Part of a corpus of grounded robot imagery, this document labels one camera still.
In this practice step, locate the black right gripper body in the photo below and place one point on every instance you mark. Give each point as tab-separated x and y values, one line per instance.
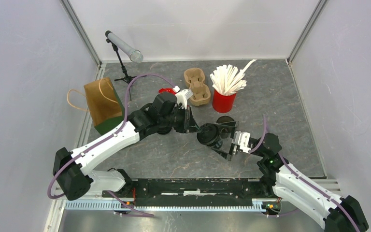
234	149

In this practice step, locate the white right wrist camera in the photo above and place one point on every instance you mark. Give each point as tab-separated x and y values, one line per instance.
241	142

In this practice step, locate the grey microphone on stand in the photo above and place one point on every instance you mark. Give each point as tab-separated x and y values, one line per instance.
133	54

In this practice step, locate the brown paper bag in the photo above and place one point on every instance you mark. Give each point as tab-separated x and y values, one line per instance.
103	104

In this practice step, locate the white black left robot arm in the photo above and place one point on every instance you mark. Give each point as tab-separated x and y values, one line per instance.
74	170

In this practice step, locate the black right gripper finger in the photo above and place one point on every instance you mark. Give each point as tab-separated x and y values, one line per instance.
228	128
225	154

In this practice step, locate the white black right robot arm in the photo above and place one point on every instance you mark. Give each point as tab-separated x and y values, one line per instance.
332	212

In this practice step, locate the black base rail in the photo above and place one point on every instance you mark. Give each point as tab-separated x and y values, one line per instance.
194	192

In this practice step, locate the red cylindrical straw holder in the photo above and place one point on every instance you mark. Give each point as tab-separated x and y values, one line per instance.
222	103

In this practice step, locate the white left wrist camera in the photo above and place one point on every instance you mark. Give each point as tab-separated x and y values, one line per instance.
182	96

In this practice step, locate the dark translucent cup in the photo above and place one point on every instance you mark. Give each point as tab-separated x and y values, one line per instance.
209	135
224	119

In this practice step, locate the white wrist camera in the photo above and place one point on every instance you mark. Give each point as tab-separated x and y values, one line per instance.
241	142
182	96

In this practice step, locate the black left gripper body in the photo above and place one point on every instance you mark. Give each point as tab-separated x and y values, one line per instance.
180	123

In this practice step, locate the brown cardboard cup carrier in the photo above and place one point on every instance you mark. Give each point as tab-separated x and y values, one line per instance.
195	80

